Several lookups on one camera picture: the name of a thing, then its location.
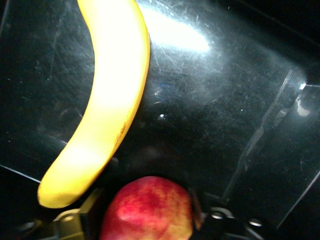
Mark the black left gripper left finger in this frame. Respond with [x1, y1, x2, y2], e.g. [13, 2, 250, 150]
[53, 188, 106, 240]

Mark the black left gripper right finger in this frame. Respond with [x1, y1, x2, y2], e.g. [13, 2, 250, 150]
[190, 189, 268, 240]

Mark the red apple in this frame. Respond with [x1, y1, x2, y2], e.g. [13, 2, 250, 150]
[99, 175, 201, 240]

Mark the black plastic box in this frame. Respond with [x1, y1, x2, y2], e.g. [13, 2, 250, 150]
[0, 0, 320, 240]

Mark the yellow banana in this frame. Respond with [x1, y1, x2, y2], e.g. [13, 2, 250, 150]
[37, 0, 151, 210]

